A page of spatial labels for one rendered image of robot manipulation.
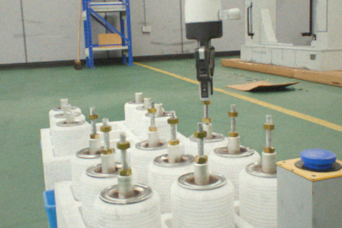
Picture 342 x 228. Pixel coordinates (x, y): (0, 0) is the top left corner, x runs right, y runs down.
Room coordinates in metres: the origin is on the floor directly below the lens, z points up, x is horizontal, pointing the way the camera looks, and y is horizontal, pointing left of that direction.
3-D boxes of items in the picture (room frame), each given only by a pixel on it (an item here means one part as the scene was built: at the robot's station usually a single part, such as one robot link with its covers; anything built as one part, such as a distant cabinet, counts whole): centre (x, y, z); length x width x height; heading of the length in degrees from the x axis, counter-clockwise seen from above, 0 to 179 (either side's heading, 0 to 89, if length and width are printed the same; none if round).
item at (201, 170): (0.64, -0.04, 0.26); 0.02 x 0.02 x 0.03
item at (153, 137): (0.86, 0.04, 0.26); 0.02 x 0.02 x 0.03
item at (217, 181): (0.64, -0.04, 0.25); 0.08 x 0.08 x 0.01
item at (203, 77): (0.85, -0.07, 0.37); 0.03 x 0.01 x 0.05; 170
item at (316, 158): (0.50, -0.17, 0.32); 0.04 x 0.04 x 0.02
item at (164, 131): (1.18, 0.03, 0.16); 0.10 x 0.10 x 0.18
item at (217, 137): (0.90, -0.07, 0.25); 0.08 x 0.08 x 0.01
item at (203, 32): (0.89, -0.07, 0.45); 0.08 x 0.08 x 0.09
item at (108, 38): (6.43, 0.84, 0.36); 0.31 x 0.25 x 0.20; 105
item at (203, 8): (0.89, -0.09, 0.52); 0.11 x 0.09 x 0.06; 80
